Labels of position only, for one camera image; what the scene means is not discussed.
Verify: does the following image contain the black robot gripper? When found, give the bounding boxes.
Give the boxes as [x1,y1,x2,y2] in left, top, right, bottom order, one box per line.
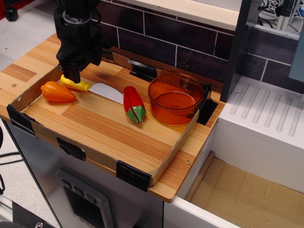
[54,0,103,83]

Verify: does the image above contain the yellow handled white toy knife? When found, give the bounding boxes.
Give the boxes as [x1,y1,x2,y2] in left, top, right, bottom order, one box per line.
[60,75,124,105]

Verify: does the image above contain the transparent orange plastic pot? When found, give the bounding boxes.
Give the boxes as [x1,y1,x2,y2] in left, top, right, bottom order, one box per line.
[148,69,204,125]

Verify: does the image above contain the orange plastic toy carrot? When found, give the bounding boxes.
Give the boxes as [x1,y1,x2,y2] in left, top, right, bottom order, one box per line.
[40,81,76,102]

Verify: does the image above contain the red green toy pepper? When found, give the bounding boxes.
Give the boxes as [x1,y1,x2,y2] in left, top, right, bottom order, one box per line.
[123,86,146,123]

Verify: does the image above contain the black office chair wheel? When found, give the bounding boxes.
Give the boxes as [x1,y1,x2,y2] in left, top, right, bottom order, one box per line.
[3,0,18,21]

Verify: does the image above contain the grey toy oven front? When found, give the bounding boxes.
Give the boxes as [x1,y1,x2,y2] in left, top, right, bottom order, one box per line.
[4,122,163,228]

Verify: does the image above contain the white toy sink unit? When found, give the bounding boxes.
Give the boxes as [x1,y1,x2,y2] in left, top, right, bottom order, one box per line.
[163,77,304,228]

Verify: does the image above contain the black cables on floor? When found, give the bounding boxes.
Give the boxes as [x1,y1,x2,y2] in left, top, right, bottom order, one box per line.
[0,125,24,228]

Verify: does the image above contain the dark grey right post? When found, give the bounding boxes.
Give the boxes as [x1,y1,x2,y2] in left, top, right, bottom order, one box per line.
[220,0,262,103]

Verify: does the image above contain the white cables in background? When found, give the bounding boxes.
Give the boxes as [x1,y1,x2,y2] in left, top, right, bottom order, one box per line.
[257,0,304,36]

